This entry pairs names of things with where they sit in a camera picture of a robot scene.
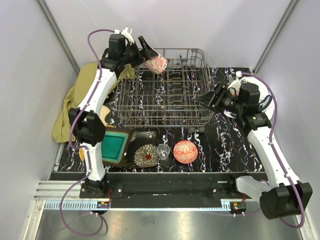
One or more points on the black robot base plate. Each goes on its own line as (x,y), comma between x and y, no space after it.
(164,190)

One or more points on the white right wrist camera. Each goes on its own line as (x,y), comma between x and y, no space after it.
(235,82)

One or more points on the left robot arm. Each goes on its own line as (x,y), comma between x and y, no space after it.
(86,125)

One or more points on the woven bamboo basket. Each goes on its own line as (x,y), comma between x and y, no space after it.
(81,154)

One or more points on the black floral square plate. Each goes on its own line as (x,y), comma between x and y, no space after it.
(142,150)

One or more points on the cream round floral plate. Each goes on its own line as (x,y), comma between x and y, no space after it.
(105,115)

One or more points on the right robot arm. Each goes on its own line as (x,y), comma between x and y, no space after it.
(284,195)

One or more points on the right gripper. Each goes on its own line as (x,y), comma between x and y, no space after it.
(220,90)

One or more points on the clear drinking glass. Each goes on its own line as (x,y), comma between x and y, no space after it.
(163,151)

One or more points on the teal square ceramic dish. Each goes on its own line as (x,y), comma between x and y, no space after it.
(114,146)

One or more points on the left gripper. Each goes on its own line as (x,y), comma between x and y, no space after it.
(146,53)

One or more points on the grey wire dish rack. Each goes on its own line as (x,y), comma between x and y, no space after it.
(168,99)

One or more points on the pink skull pattern mug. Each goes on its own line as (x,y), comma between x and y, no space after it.
(157,64)

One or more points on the white printed t-shirt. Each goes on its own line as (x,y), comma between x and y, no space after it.
(266,101)

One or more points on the red patterned bowl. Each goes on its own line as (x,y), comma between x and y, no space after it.
(185,152)

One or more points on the olive green cloth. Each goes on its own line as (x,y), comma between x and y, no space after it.
(61,129)

